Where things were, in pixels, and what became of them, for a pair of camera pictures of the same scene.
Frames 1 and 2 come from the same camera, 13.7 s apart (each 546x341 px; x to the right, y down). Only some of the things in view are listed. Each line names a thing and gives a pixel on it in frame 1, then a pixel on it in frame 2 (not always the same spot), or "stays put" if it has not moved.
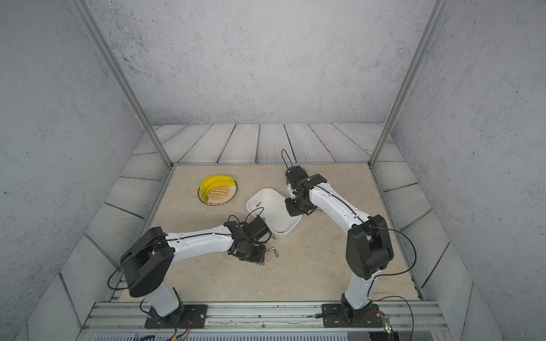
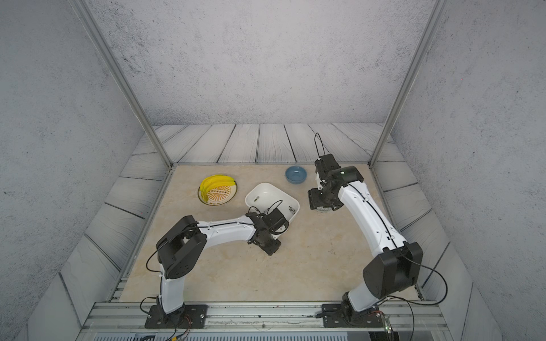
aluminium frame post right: (435, 15) stays put
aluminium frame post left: (88, 14) stays put
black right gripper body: (295, 207) -> (320, 197)
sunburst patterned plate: (219, 195) stays put
